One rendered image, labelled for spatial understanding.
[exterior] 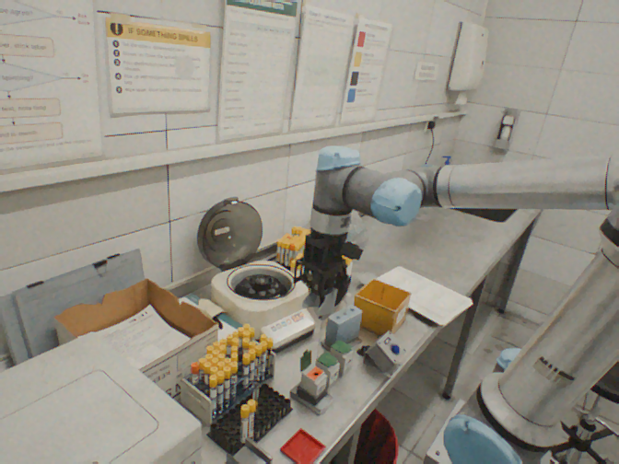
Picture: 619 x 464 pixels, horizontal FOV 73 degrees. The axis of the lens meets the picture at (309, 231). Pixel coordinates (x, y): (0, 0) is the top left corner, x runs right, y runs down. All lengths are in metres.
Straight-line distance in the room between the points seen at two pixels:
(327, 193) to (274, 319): 0.53
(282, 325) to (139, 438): 0.66
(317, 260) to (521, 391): 0.39
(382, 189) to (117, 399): 0.48
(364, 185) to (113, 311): 0.76
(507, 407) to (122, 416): 0.51
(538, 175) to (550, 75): 2.40
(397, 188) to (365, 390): 0.60
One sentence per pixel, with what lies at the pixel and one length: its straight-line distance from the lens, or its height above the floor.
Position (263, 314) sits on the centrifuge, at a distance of 1.14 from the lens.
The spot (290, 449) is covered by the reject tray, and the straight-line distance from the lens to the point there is 0.97.
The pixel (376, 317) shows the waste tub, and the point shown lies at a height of 0.93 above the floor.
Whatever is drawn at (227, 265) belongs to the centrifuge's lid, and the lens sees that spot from 1.33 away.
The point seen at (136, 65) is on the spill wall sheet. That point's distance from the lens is 1.13.
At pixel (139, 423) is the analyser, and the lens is 0.62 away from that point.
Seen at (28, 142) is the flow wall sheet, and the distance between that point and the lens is 1.04.
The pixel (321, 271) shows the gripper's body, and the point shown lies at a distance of 0.79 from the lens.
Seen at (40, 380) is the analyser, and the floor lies 1.17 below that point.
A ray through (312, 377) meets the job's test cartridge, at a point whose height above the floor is 0.95.
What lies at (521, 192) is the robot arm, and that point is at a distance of 0.71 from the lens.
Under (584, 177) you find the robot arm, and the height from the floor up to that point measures 1.51.
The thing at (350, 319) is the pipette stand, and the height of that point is 0.97.
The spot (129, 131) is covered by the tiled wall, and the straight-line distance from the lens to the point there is 1.14.
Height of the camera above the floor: 1.63
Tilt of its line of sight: 24 degrees down
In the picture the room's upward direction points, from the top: 6 degrees clockwise
